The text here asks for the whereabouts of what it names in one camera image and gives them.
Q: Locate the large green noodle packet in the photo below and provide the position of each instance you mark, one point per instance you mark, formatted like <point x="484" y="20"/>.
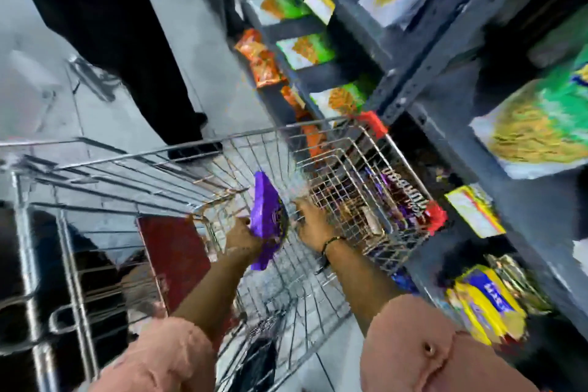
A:
<point x="537" y="130"/>

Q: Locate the yellow blue snack packet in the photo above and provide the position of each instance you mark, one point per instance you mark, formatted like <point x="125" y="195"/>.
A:
<point x="489" y="304"/>

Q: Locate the person's left forearm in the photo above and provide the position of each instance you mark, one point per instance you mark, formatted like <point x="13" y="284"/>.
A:
<point x="211" y="295"/>

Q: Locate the pile of purple chocolate packets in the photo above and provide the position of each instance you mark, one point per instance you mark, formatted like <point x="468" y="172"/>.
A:
<point x="397" y="203"/>

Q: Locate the pink sleeve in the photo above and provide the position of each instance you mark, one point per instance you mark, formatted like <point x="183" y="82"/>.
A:
<point x="160" y="359"/>
<point x="427" y="355"/>

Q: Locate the orange snack packets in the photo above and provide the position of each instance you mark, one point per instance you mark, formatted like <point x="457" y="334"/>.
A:
<point x="312" y="132"/>
<point x="261" y="61"/>

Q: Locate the person's left hand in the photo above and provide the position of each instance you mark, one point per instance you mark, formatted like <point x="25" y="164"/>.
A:
<point x="241" y="242"/>

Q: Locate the red cart seat flap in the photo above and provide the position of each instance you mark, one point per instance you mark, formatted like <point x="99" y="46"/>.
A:
<point x="177" y="258"/>

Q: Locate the black bag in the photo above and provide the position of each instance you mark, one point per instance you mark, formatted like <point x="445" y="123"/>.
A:
<point x="259" y="366"/>

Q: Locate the green white noodle packet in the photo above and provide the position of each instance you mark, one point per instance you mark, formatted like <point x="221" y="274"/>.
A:
<point x="282" y="6"/>
<point x="342" y="100"/>
<point x="308" y="51"/>

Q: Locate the grey metal shelf rack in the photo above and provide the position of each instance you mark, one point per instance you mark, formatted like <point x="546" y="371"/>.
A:
<point x="464" y="6"/>

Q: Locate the person's left fingers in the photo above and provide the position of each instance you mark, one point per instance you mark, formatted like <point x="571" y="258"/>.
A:
<point x="242" y="225"/>

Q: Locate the gold foil packets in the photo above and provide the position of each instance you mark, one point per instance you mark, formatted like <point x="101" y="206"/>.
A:
<point x="521" y="283"/>

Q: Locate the small yellow white packet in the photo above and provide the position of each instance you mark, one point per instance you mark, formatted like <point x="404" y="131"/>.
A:
<point x="319" y="1"/>

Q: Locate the yellow white flat packet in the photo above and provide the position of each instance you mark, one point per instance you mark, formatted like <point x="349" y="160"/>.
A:
<point x="475" y="210"/>

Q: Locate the purple snack packet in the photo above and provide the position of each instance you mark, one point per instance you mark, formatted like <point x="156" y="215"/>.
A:
<point x="266" y="217"/>

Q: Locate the pink right sleeve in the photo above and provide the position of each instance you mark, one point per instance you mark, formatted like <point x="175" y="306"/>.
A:
<point x="427" y="355"/>

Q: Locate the pink left sleeve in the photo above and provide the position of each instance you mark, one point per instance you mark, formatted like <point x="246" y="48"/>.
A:
<point x="160" y="359"/>

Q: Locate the person's right forearm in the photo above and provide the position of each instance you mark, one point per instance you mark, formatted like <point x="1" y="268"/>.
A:
<point x="363" y="283"/>

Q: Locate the red cart corner bumper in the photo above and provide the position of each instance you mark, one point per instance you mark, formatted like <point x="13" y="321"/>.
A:
<point x="435" y="217"/>
<point x="374" y="123"/>

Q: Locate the person's right fingers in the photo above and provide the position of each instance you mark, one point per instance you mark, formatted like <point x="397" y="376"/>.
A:
<point x="304" y="209"/>

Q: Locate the person's right hand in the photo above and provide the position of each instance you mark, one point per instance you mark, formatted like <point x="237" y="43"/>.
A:
<point x="317" y="226"/>

